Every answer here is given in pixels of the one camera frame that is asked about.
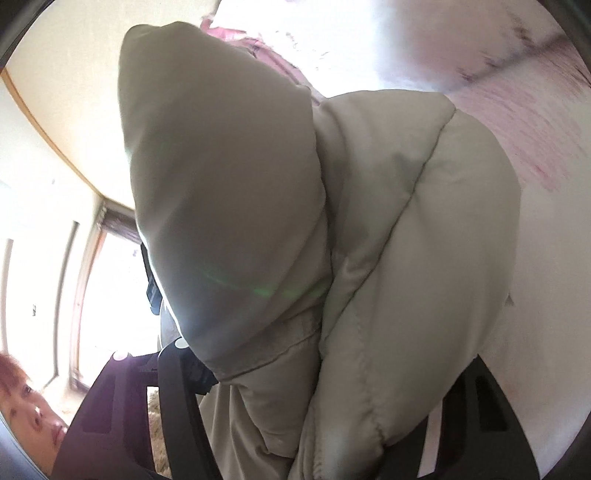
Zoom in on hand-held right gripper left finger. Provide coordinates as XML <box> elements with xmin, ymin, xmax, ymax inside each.
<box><xmin>51</xmin><ymin>338</ymin><xmax>223</xmax><ymax>480</ymax></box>

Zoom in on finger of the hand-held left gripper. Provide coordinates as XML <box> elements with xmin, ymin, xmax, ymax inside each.
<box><xmin>139</xmin><ymin>239</ymin><xmax>163</xmax><ymax>317</ymax></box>

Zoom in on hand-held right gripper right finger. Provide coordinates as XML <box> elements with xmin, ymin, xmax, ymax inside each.
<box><xmin>372</xmin><ymin>354</ymin><xmax>541</xmax><ymax>480</ymax></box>

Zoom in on white puffer jacket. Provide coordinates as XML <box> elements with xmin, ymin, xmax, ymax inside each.
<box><xmin>117</xmin><ymin>21</ymin><xmax>523</xmax><ymax>480</ymax></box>

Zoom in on bright window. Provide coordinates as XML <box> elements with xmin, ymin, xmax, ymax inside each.
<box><xmin>0</xmin><ymin>203</ymin><xmax>160</xmax><ymax>407</ymax></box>

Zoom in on person's head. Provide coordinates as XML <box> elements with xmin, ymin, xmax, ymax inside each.
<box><xmin>0</xmin><ymin>353</ymin><xmax>69</xmax><ymax>464</ymax></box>

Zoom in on pink floral pillow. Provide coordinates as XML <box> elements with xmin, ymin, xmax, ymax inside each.
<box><xmin>199</xmin><ymin>14</ymin><xmax>326</xmax><ymax>106</ymax></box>

